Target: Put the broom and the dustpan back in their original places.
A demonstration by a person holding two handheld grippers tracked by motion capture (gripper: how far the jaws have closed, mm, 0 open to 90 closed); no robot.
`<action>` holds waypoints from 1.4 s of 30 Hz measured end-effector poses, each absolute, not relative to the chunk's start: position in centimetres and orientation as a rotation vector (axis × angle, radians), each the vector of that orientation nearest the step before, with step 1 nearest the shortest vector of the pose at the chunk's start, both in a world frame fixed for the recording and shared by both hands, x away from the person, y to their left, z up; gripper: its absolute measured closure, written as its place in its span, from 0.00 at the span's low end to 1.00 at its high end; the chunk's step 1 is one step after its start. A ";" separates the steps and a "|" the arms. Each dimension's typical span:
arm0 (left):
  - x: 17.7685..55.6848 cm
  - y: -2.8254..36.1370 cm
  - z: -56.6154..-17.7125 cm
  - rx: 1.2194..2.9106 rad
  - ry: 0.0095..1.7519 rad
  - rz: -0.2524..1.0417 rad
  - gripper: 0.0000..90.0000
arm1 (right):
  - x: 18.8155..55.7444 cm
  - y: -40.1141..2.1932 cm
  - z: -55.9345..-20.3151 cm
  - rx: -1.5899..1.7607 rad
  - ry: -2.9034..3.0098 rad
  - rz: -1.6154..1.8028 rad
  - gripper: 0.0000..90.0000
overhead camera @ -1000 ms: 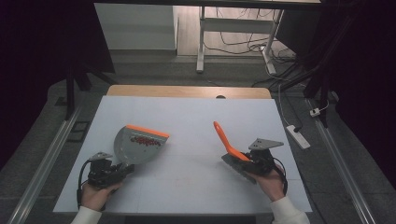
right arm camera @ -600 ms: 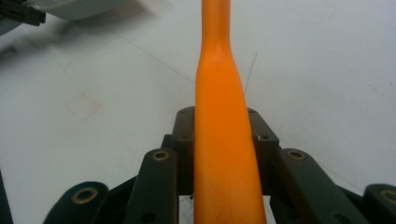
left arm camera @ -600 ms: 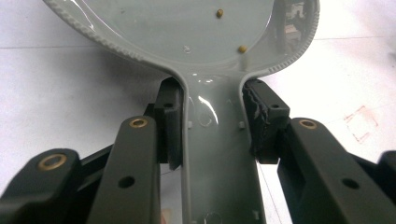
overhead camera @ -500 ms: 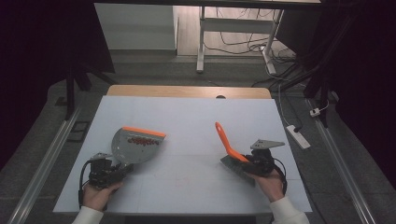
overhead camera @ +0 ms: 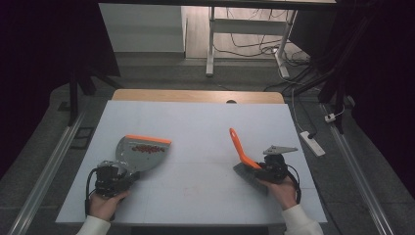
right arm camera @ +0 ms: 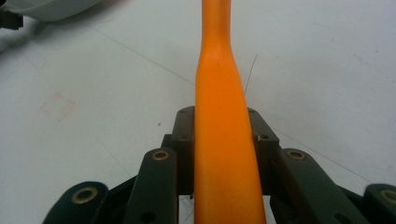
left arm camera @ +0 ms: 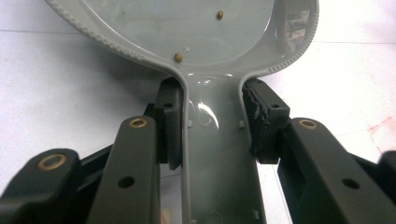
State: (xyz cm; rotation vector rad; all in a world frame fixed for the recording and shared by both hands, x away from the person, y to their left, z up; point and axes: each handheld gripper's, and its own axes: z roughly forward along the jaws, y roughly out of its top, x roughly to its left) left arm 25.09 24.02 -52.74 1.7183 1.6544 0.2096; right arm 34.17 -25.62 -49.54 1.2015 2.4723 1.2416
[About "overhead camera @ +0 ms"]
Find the grey dustpan with orange edge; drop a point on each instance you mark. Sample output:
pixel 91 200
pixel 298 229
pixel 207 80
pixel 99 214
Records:
pixel 143 156

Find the aluminium rail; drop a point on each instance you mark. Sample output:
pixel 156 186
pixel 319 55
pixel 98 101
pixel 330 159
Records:
pixel 49 169
pixel 359 179

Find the white power strip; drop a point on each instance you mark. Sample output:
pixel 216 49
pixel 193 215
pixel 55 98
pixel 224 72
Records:
pixel 312 143

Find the white desk frame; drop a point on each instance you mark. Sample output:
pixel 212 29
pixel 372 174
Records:
pixel 248 26

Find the person's right hand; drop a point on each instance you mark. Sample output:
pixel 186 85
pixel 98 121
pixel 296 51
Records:
pixel 284 192

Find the wooden table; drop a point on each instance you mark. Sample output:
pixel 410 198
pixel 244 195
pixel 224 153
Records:
pixel 195 96

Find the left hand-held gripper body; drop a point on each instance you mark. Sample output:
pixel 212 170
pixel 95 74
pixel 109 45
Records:
pixel 109 179

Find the orange brush with grey bristles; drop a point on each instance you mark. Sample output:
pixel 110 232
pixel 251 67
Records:
pixel 241 150

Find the person's left hand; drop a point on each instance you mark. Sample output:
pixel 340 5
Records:
pixel 104 205

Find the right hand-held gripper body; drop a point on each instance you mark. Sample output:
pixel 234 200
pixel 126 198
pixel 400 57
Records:
pixel 274 168

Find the black floor plate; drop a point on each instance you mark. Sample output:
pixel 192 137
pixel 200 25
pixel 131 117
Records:
pixel 83 137

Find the black metal stand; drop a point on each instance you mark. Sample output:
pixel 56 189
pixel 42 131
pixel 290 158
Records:
pixel 73 94
pixel 339 88

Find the white cabinet panel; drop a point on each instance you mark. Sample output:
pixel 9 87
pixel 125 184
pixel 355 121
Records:
pixel 143 29

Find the small white adapter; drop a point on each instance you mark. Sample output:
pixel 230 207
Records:
pixel 330 117

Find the white table cover sheet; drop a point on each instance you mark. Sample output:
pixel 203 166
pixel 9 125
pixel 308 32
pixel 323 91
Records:
pixel 195 124

